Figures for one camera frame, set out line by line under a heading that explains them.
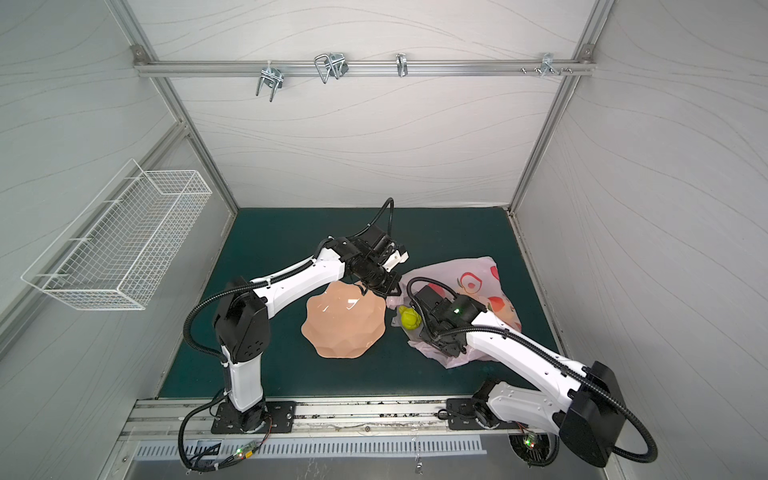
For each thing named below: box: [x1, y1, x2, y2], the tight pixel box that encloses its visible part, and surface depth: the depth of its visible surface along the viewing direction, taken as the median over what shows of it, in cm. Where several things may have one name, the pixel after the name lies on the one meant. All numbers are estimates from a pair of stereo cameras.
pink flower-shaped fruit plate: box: [301, 282, 386, 359], surface depth 89 cm
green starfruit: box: [398, 305, 422, 330], surface depth 88 cm
